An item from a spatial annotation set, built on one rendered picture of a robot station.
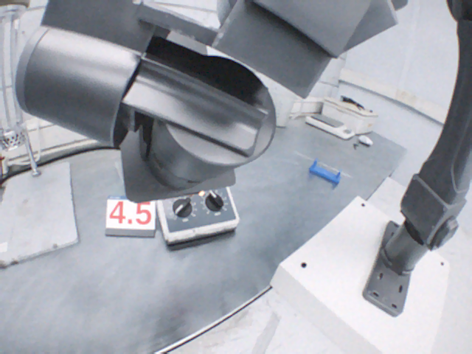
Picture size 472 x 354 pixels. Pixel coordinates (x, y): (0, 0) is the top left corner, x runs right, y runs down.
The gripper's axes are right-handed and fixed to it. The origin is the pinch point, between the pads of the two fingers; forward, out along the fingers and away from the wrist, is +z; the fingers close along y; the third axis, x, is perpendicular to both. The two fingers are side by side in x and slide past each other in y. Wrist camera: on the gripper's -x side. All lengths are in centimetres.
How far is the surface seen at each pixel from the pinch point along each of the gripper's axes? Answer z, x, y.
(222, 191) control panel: 7.8, 3.2, -10.5
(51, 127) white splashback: 36, -24, 30
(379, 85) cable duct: 27, -49, -146
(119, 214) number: 12.3, 4.3, 7.8
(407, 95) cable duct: 10, -36, -149
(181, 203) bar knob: 5.7, 4.0, -2.4
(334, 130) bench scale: 38, -18, -88
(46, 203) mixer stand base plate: 18.9, -0.2, 24.9
